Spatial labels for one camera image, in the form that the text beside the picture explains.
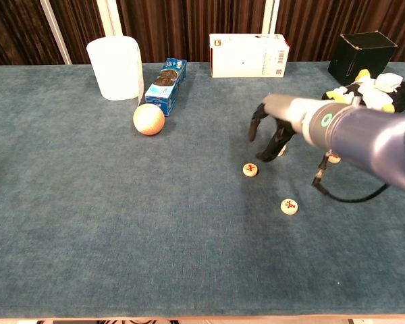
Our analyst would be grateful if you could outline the white metal frame post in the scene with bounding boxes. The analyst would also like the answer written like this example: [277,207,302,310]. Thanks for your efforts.
[96,0,124,38]
[262,0,281,36]
[39,0,73,65]

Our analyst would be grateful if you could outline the teal table cloth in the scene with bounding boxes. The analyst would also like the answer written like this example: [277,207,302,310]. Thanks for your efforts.
[0,61,405,320]

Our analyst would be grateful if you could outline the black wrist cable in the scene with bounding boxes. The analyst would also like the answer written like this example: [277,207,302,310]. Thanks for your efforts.
[312,151,391,203]

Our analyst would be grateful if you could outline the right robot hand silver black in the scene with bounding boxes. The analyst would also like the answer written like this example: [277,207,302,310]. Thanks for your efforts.
[248,94,307,162]

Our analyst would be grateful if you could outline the penguin plush toy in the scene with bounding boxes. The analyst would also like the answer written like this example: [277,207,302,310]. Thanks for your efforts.
[321,68,405,114]

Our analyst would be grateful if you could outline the dark brown curtain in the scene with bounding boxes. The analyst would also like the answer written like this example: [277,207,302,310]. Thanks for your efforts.
[0,0,405,65]

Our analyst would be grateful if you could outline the white cardboard box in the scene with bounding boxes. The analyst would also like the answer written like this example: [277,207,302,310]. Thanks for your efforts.
[209,32,290,79]

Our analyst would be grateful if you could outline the blue cookie box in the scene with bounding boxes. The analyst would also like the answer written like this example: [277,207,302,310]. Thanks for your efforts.
[144,57,188,117]

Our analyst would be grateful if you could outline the orange ball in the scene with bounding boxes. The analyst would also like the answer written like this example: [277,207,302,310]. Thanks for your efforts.
[132,103,165,136]

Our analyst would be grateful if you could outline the white toilet paper roll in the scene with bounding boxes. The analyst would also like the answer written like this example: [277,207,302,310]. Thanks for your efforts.
[86,35,145,101]

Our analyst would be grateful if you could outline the black cube box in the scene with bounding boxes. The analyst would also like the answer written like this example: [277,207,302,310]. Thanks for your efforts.
[327,30,398,86]

